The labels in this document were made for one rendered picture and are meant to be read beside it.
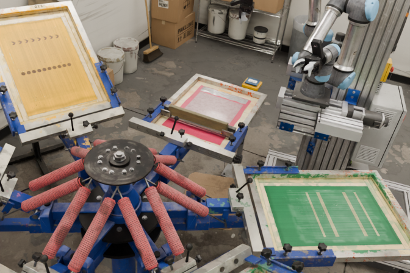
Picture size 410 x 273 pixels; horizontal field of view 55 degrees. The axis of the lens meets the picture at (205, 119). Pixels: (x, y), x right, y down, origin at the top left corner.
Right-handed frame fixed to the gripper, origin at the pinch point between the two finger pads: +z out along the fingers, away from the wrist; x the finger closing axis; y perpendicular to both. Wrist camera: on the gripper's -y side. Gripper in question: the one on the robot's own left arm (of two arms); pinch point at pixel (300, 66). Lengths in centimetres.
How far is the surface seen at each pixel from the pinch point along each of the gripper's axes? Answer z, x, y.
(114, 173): 81, 37, 32
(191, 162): -63, 133, 151
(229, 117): -31, 64, 64
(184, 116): -3, 78, 55
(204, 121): -7, 65, 56
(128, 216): 87, 23, 43
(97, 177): 87, 40, 32
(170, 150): 30, 58, 56
